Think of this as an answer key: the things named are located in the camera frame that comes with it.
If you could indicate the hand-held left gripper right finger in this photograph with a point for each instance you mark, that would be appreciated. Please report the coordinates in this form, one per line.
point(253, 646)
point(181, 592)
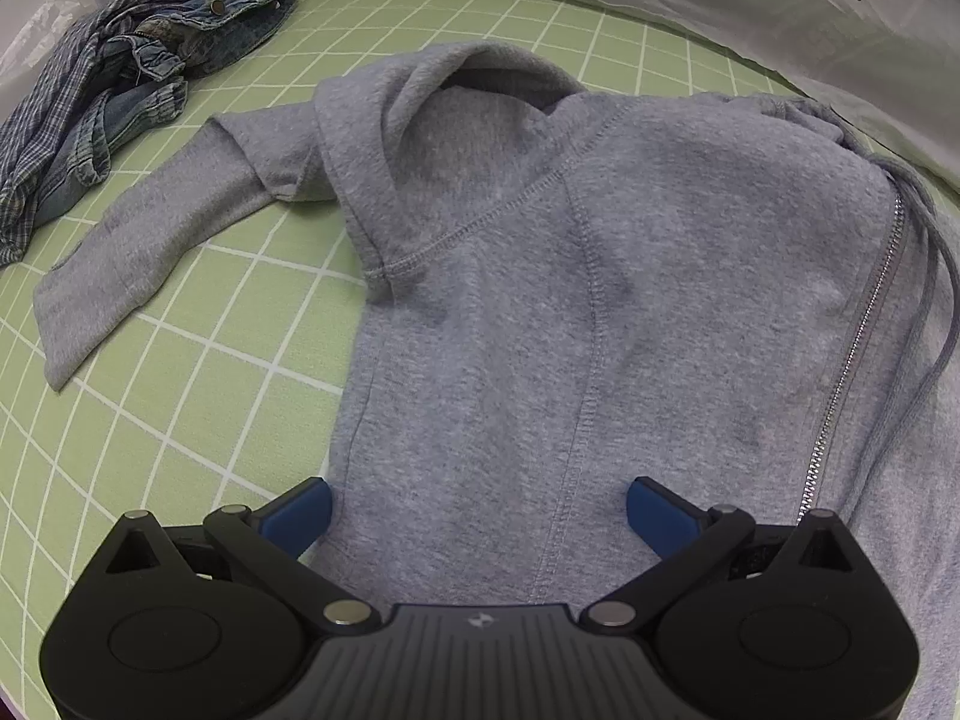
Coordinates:
point(660, 521)

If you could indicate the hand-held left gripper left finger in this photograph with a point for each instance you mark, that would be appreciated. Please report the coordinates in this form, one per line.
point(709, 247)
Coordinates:
point(300, 514)

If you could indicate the grey zip hoodie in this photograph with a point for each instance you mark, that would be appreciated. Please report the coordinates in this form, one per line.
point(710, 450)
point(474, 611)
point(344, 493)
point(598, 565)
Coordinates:
point(600, 277)

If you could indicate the green grid mat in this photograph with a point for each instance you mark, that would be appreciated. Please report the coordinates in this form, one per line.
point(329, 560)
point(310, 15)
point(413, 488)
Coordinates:
point(187, 427)

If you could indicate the blue plaid shirt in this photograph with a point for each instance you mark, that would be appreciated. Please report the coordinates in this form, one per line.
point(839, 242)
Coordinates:
point(45, 127)

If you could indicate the blue denim garment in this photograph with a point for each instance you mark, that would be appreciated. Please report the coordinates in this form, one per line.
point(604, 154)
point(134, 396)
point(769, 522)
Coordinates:
point(225, 22)

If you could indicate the clear plastic sheet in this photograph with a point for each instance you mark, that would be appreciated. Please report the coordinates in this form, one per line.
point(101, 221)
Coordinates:
point(45, 37)

